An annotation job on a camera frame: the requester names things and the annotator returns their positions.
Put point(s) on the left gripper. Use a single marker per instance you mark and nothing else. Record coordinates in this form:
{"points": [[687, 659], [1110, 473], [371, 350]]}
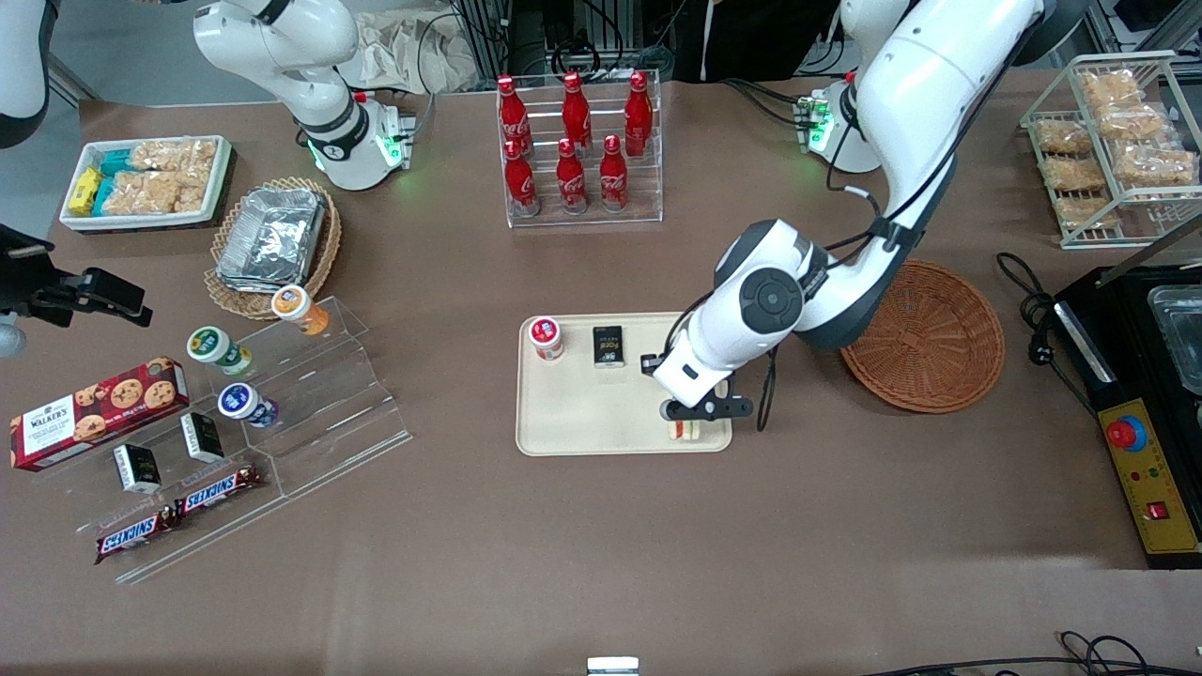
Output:
{"points": [[647, 363]]}

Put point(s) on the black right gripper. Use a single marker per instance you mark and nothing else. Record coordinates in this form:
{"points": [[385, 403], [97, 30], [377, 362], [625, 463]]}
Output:
{"points": [[28, 284]]}

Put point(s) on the triangular sandwich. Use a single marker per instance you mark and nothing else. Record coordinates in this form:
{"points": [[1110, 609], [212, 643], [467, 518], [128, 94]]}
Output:
{"points": [[685, 432]]}

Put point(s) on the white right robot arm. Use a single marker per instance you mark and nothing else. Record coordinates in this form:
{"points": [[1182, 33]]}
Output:
{"points": [[352, 164]]}

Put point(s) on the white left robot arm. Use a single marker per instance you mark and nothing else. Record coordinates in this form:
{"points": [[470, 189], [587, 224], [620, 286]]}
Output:
{"points": [[920, 94]]}

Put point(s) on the beige plastic tray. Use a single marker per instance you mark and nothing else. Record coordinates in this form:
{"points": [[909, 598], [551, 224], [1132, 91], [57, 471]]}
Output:
{"points": [[582, 413]]}

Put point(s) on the oval light wicker basket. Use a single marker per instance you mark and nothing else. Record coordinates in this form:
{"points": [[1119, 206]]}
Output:
{"points": [[225, 296]]}

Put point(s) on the white rectangular snack tray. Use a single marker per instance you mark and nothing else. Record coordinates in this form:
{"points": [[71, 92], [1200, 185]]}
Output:
{"points": [[221, 178]]}

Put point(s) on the round brown wicker basket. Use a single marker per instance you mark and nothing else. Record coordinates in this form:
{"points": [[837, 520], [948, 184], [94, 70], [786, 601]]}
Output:
{"points": [[939, 347]]}

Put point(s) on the small black snack box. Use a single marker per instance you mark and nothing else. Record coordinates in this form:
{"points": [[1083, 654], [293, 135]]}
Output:
{"points": [[608, 345], [138, 468], [203, 437]]}

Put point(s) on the teal snack packet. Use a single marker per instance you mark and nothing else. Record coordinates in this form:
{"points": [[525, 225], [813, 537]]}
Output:
{"points": [[117, 161], [103, 195]]}

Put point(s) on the red lid yogurt cup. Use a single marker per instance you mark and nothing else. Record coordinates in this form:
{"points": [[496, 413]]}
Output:
{"points": [[546, 336]]}

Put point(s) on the small yellow snack box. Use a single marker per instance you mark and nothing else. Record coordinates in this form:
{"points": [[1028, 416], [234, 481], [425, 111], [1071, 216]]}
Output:
{"points": [[84, 190]]}

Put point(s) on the red Walkers cookie box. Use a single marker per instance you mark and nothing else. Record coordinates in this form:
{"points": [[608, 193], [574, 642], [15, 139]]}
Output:
{"points": [[94, 413]]}

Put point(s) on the clear bag rice snack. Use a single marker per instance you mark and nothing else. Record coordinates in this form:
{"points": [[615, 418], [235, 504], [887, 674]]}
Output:
{"points": [[174, 155], [155, 192]]}

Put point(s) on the green lid yogurt cup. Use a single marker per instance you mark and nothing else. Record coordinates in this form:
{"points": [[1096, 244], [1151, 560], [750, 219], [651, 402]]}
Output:
{"points": [[211, 345]]}

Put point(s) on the clear acrylic bottle rack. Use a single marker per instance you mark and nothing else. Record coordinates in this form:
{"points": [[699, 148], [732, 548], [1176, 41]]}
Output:
{"points": [[582, 221]]}

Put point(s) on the blue lid yogurt cup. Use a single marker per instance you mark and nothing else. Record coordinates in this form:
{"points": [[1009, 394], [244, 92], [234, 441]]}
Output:
{"points": [[242, 402]]}

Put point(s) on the red cola bottle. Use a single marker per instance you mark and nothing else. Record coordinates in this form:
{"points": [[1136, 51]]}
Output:
{"points": [[521, 183], [571, 183], [576, 113], [613, 178], [513, 117], [639, 117]]}

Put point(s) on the stacked aluminium foil containers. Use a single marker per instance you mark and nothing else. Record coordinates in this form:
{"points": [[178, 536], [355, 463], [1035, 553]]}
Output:
{"points": [[272, 239]]}

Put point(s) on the orange lid yogurt cup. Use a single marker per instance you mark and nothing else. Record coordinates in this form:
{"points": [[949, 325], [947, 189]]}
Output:
{"points": [[296, 305]]}

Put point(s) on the Snickers chocolate bar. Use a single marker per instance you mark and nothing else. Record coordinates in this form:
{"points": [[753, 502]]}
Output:
{"points": [[136, 535], [216, 490]]}

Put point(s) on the clear acrylic stepped display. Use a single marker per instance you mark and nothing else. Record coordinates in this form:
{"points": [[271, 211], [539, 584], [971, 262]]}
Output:
{"points": [[329, 394]]}

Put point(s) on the crumpled beige paper bag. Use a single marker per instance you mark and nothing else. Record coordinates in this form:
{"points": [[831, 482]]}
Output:
{"points": [[413, 52]]}

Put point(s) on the clear bag fried snack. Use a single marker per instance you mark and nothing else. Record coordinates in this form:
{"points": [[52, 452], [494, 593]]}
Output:
{"points": [[1066, 138], [1075, 174], [1136, 122], [1111, 89], [1155, 167], [1089, 212]]}

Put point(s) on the black countertop appliance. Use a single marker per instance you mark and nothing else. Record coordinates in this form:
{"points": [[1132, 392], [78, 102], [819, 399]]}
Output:
{"points": [[1127, 376]]}

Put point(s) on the red emergency stop button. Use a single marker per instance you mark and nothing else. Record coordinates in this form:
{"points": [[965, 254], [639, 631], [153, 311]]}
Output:
{"points": [[1126, 434]]}

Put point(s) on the yellow control box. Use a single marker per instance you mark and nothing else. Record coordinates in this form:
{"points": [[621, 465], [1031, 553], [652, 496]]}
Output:
{"points": [[1150, 488]]}

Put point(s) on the clear plastic container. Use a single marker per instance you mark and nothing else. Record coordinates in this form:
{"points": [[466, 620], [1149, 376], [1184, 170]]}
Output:
{"points": [[1183, 338]]}

